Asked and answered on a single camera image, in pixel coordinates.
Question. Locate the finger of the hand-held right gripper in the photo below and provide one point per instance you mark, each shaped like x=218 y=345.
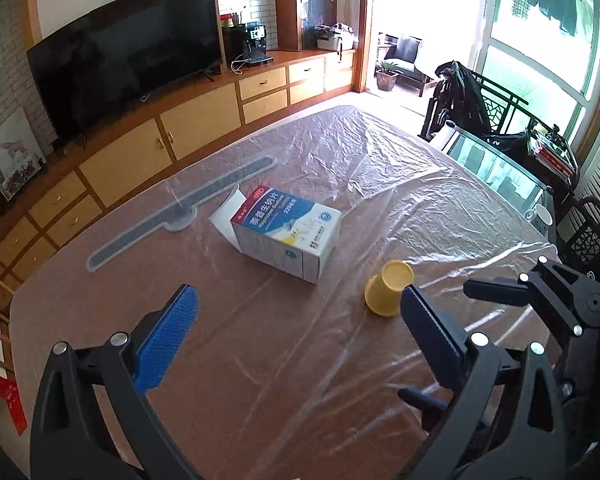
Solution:
x=420 y=400
x=495 y=289

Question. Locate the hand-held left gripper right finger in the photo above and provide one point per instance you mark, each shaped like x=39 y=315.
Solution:
x=432 y=335

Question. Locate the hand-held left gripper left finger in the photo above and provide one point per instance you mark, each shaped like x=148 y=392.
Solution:
x=167 y=335

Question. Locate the yellow paper cup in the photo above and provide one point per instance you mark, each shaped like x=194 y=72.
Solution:
x=387 y=290

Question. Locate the white mug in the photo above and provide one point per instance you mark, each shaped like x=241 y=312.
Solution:
x=542 y=220

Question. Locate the grey flat bar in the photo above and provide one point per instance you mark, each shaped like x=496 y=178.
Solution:
x=130 y=245

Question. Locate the dark carved wooden chair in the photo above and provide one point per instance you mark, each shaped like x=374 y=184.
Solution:
x=582 y=240

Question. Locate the glass side table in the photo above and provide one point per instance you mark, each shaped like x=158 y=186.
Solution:
x=495 y=165

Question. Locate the white medicine box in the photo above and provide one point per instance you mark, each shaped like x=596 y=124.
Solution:
x=280 y=240

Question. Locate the stack of books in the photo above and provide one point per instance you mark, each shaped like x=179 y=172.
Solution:
x=552 y=152

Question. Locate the red flat box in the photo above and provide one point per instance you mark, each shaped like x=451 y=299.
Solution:
x=5 y=400

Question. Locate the dark carved wooden bench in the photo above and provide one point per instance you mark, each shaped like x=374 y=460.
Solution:
x=510 y=105

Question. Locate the black jacket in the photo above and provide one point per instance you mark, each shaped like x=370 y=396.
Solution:
x=462 y=95

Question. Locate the long wooden sideboard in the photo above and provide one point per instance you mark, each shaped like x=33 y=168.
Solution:
x=195 y=125

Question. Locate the framed animal painting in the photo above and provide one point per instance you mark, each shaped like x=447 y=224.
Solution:
x=15 y=155

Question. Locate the potted plant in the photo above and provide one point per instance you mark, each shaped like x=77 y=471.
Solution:
x=386 y=77

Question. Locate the outdoor cushioned sofa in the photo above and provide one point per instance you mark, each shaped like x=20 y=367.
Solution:
x=407 y=57

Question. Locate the black flat television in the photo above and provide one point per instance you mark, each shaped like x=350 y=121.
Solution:
x=120 y=60

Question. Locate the grey storage basket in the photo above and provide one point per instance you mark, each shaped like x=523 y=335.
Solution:
x=335 y=40

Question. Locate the black coffee machine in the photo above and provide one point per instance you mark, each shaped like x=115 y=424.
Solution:
x=250 y=42

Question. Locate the tall wooden shelf cabinet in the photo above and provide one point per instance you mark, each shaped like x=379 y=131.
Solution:
x=287 y=5

